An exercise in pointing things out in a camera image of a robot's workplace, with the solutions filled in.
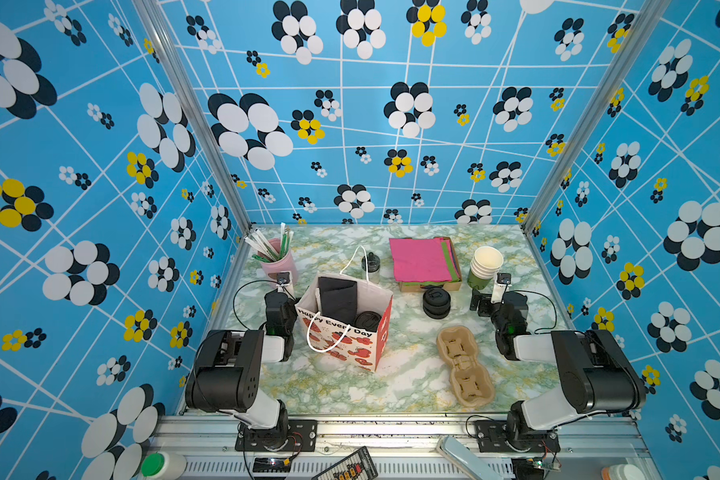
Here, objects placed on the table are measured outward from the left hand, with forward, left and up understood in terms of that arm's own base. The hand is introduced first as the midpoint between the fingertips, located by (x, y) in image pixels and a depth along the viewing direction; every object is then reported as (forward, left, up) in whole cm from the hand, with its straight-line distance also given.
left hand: (296, 286), depth 93 cm
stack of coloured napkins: (+12, -43, -2) cm, 45 cm away
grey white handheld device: (-45, -48, -7) cm, 67 cm away
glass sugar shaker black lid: (+7, -24, +2) cm, 25 cm away
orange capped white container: (-47, -78, 0) cm, 91 cm away
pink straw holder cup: (+5, +3, +5) cm, 8 cm away
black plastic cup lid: (-15, -23, +7) cm, 29 cm away
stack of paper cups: (+3, -58, +8) cm, 59 cm away
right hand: (0, -63, -1) cm, 63 cm away
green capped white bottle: (-46, +21, +1) cm, 51 cm away
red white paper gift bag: (-22, -18, +9) cm, 30 cm away
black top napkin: (-11, -15, +11) cm, 21 cm away
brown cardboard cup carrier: (-28, -50, -5) cm, 58 cm away
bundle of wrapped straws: (+10, +12, +11) cm, 19 cm away
